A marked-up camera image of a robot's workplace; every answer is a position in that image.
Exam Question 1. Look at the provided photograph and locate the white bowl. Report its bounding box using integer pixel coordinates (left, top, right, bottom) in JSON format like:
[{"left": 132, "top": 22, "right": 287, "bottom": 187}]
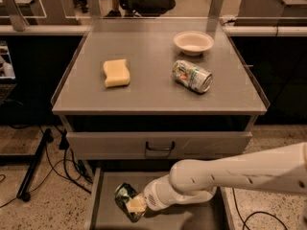
[{"left": 174, "top": 31, "right": 214, "bottom": 57}]

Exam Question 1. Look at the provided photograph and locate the white and green can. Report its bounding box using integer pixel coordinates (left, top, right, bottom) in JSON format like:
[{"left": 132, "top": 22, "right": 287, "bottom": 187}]
[{"left": 172, "top": 60, "right": 213, "bottom": 94}]

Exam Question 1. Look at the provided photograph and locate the upper grey drawer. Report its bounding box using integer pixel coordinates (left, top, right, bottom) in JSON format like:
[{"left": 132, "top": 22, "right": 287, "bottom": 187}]
[{"left": 66, "top": 131, "right": 252, "bottom": 160}]

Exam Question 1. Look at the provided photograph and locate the grey drawer cabinet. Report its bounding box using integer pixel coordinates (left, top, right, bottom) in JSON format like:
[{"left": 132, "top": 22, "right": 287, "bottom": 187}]
[{"left": 50, "top": 16, "right": 271, "bottom": 230}]

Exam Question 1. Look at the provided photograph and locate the grey desk left background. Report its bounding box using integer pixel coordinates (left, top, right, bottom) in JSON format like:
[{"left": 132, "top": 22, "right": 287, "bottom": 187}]
[{"left": 0, "top": 0, "right": 80, "bottom": 25}]

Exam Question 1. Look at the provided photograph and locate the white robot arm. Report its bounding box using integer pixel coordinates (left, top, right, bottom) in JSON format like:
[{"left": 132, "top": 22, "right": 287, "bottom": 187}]
[{"left": 125, "top": 143, "right": 307, "bottom": 213}]

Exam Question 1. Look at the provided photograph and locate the yellow sponge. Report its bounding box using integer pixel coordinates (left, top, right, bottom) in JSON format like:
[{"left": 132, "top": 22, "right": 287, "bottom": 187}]
[{"left": 103, "top": 59, "right": 130, "bottom": 88}]

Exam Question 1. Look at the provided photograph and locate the black drawer handle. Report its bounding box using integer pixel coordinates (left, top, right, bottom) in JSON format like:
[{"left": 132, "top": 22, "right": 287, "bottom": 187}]
[{"left": 145, "top": 141, "right": 176, "bottom": 151}]

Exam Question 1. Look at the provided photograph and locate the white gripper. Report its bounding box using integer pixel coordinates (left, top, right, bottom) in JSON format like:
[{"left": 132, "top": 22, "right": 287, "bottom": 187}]
[{"left": 126, "top": 175, "right": 177, "bottom": 213}]

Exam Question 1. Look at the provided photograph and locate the green soda can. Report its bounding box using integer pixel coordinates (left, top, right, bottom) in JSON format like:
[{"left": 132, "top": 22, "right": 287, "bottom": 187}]
[{"left": 114, "top": 183, "right": 147, "bottom": 222}]

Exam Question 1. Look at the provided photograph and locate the black stand leg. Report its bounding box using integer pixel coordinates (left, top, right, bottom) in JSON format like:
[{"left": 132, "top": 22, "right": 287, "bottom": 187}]
[{"left": 16, "top": 128, "right": 53, "bottom": 202}]

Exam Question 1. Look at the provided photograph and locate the laptop computer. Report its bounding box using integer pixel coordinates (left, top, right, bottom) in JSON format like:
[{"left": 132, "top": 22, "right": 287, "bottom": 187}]
[{"left": 0, "top": 40, "right": 16, "bottom": 105}]

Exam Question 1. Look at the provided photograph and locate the open middle drawer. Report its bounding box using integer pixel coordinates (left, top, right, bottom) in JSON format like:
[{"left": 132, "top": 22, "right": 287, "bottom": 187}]
[{"left": 84, "top": 168, "right": 234, "bottom": 230}]

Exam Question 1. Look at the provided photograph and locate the black floor cable right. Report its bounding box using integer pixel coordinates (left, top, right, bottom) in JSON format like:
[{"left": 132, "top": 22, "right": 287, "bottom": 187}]
[{"left": 231, "top": 189, "right": 290, "bottom": 230}]

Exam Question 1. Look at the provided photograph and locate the black floor cables left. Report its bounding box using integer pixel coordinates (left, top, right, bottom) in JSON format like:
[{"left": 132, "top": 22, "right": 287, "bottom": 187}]
[{"left": 0, "top": 124, "right": 94, "bottom": 209}]

